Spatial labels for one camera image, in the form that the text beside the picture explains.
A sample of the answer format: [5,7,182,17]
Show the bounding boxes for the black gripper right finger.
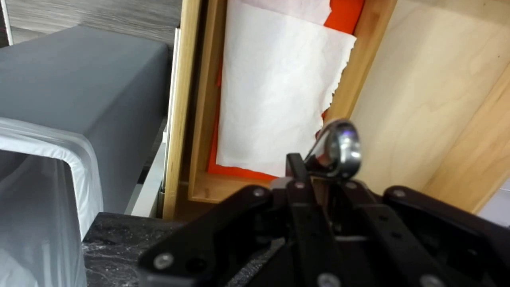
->
[339,182,451,287]

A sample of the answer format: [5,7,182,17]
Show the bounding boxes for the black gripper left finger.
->
[285,154,341,287]

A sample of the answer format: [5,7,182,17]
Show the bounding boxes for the open wooden drawer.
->
[162,0,510,219]

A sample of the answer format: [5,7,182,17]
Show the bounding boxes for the grey trash bin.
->
[0,26,169,287]

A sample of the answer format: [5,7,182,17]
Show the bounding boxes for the bamboo drawer organizer tray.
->
[188,0,397,203]

